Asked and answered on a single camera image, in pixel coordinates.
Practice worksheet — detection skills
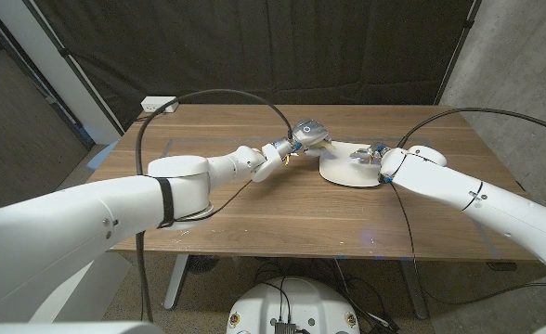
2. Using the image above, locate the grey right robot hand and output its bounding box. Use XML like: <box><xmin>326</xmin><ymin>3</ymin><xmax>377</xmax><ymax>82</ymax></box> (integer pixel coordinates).
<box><xmin>349</xmin><ymin>141</ymin><xmax>393</xmax><ymax>168</ymax></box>

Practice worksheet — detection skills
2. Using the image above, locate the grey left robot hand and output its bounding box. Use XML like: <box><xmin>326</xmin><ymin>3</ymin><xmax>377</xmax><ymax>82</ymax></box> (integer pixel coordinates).
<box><xmin>276</xmin><ymin>118</ymin><xmax>337</xmax><ymax>161</ymax></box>

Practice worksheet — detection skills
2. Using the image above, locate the white paper plate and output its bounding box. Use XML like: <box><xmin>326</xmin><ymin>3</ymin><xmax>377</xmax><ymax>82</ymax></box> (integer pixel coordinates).
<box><xmin>318</xmin><ymin>140</ymin><xmax>388</xmax><ymax>188</ymax></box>

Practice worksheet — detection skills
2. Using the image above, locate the black backdrop curtain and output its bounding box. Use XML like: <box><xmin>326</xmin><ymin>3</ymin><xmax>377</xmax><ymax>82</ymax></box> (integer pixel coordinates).
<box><xmin>31</xmin><ymin>0</ymin><xmax>481</xmax><ymax>131</ymax></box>

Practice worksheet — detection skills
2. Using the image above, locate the black backdrop stand pole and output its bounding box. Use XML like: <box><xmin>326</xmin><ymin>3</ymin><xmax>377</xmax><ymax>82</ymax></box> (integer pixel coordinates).
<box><xmin>434</xmin><ymin>0</ymin><xmax>483</xmax><ymax>106</ymax></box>
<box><xmin>21</xmin><ymin>0</ymin><xmax>125</xmax><ymax>136</ymax></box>

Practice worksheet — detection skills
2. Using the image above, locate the grey table leg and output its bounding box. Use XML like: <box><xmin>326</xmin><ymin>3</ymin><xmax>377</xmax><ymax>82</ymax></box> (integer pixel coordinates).
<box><xmin>162</xmin><ymin>253</ymin><xmax>190</xmax><ymax>311</ymax></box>
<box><xmin>398</xmin><ymin>259</ymin><xmax>430</xmax><ymax>321</ymax></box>

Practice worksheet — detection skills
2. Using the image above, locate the white power strip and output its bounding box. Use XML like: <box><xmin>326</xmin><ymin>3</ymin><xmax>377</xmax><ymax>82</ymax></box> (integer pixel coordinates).
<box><xmin>140</xmin><ymin>96</ymin><xmax>180</xmax><ymax>114</ymax></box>

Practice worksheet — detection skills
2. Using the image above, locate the black round floor fan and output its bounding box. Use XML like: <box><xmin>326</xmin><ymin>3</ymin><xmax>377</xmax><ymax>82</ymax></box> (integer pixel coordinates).
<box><xmin>187</xmin><ymin>254</ymin><xmax>221</xmax><ymax>275</ymax></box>

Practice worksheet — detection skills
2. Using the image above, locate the grey heatsink module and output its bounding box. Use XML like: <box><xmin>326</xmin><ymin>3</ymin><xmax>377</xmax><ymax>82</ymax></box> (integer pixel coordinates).
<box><xmin>272</xmin><ymin>319</ymin><xmax>300</xmax><ymax>334</ymax></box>

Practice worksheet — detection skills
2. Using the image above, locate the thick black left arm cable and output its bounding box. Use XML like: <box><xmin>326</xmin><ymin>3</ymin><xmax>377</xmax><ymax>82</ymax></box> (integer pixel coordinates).
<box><xmin>134</xmin><ymin>88</ymin><xmax>295</xmax><ymax>324</ymax></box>

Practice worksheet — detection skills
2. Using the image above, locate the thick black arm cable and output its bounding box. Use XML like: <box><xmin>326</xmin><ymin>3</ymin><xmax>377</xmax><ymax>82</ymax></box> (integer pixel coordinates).
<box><xmin>134</xmin><ymin>88</ymin><xmax>295</xmax><ymax>324</ymax></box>
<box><xmin>396</xmin><ymin>107</ymin><xmax>546</xmax><ymax>150</ymax></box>

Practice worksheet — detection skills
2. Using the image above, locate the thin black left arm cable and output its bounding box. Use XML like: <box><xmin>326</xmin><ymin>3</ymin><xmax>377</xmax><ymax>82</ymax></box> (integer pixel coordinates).
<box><xmin>159</xmin><ymin>179</ymin><xmax>254</xmax><ymax>229</ymax></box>

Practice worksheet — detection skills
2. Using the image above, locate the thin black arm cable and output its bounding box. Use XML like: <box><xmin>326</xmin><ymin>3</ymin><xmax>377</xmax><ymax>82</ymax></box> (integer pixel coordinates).
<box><xmin>159</xmin><ymin>179</ymin><xmax>254</xmax><ymax>229</ymax></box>
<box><xmin>388</xmin><ymin>181</ymin><xmax>546</xmax><ymax>307</ymax></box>

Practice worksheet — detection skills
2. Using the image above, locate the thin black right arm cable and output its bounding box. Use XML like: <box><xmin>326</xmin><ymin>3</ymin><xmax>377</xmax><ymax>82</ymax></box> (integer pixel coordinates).
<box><xmin>388</xmin><ymin>181</ymin><xmax>546</xmax><ymax>307</ymax></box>

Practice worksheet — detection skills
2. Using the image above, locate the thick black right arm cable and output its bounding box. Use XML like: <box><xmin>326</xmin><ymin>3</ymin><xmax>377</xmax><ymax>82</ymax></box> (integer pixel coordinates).
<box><xmin>396</xmin><ymin>107</ymin><xmax>546</xmax><ymax>150</ymax></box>

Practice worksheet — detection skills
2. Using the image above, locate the black power strip cord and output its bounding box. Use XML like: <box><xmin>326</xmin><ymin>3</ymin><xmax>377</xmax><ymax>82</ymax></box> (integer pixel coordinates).
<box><xmin>136</xmin><ymin>107</ymin><xmax>166</xmax><ymax>122</ymax></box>

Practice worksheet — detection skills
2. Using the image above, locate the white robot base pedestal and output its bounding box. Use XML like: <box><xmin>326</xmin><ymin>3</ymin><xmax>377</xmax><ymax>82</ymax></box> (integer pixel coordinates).
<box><xmin>225</xmin><ymin>276</ymin><xmax>361</xmax><ymax>334</ymax></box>

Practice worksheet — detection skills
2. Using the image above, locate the black pedestal cable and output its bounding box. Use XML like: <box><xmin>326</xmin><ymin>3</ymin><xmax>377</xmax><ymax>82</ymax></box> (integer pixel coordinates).
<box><xmin>259</xmin><ymin>276</ymin><xmax>293</xmax><ymax>322</ymax></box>

